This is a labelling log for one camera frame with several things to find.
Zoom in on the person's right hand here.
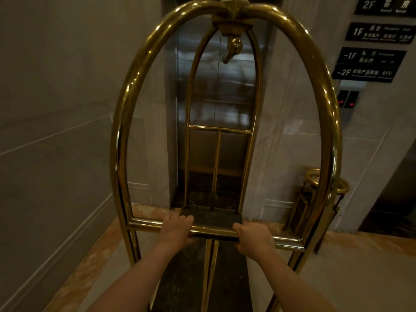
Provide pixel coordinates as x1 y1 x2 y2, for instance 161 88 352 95
233 222 277 261

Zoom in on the steel elevator door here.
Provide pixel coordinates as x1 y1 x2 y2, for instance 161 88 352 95
175 16 270 208

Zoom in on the gold ashtray bin stand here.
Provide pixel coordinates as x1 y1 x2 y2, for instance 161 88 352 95
282 168 350 237

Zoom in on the gold brass luggage cart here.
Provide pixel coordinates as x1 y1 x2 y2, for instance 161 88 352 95
110 0 343 312

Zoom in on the person's left hand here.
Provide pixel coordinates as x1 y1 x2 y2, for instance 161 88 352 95
157 214 195 248

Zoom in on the person's left forearm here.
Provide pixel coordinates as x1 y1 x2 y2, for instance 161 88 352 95
85 241 189 312

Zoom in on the person's right forearm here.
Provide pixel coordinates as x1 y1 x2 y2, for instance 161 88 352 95
255 247 338 312

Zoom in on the black floor directory sign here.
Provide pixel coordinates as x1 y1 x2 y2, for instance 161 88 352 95
331 64 401 83
354 0 416 18
337 47 407 69
345 23 416 45

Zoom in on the elevator call button panel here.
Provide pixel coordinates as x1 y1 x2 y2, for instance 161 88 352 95
335 80 367 127

